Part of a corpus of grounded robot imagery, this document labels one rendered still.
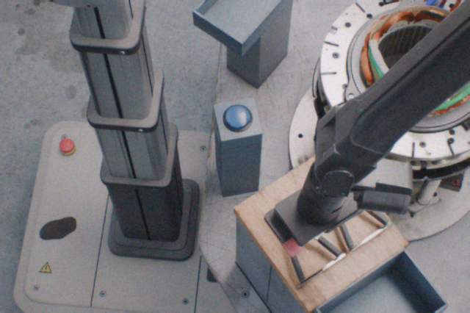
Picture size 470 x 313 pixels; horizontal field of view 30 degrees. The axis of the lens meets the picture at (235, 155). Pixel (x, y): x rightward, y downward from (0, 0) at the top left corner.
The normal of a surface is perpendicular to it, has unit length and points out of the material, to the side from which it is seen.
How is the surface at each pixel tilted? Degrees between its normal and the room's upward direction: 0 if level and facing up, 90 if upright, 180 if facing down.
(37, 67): 0
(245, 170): 90
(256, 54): 90
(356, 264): 0
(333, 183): 81
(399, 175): 12
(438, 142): 0
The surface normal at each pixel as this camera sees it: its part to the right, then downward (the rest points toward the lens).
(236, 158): 0.20, 0.89
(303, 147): 0.00, -0.41
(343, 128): -0.89, -0.31
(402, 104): -0.14, 0.82
